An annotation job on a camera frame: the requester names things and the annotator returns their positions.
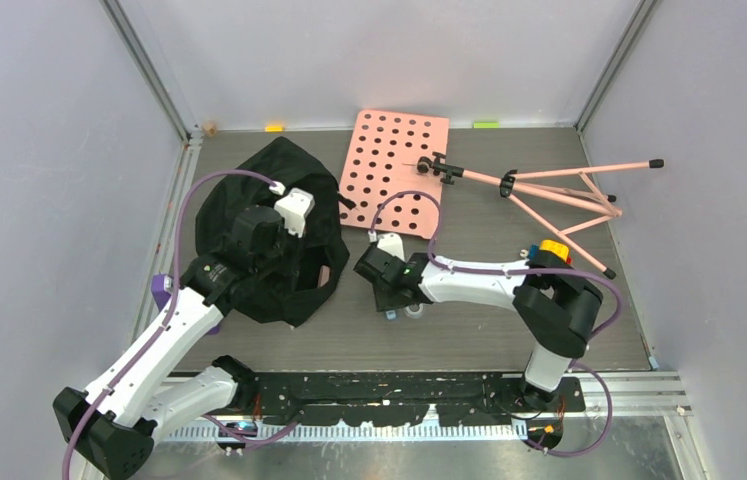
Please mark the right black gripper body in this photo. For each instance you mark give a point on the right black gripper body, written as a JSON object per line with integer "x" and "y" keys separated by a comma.
{"x": 384, "y": 300}

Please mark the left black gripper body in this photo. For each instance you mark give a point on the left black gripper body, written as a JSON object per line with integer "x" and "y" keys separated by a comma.
{"x": 283, "y": 256}

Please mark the clear tape roll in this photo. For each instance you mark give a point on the clear tape roll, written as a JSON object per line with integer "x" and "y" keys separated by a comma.
{"x": 414, "y": 311}

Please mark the pink small stapler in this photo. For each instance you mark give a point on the pink small stapler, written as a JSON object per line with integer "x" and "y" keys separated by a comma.
{"x": 324, "y": 276}

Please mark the black student backpack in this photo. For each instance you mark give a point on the black student backpack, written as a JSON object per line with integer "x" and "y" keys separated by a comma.
{"x": 313, "y": 218}

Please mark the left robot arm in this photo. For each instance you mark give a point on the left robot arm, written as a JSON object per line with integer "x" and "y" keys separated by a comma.
{"x": 115, "y": 421}

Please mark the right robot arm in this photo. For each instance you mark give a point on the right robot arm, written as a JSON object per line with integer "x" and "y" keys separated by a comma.
{"x": 558, "y": 307}

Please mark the purple ball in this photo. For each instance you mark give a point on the purple ball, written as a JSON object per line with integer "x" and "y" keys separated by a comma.
{"x": 164, "y": 291}

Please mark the pink perforated music stand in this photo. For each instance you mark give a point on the pink perforated music stand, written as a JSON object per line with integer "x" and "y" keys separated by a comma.
{"x": 395, "y": 160}

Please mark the toy block car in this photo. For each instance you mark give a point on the toy block car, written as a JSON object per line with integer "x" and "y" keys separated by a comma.
{"x": 558, "y": 249}

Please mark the green tape marker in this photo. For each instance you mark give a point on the green tape marker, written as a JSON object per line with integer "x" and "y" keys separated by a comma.
{"x": 485, "y": 125}

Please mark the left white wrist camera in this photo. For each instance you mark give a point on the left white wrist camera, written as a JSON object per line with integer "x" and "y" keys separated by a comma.
{"x": 294, "y": 206}

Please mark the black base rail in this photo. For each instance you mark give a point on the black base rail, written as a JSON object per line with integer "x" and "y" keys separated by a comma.
{"x": 392, "y": 399}

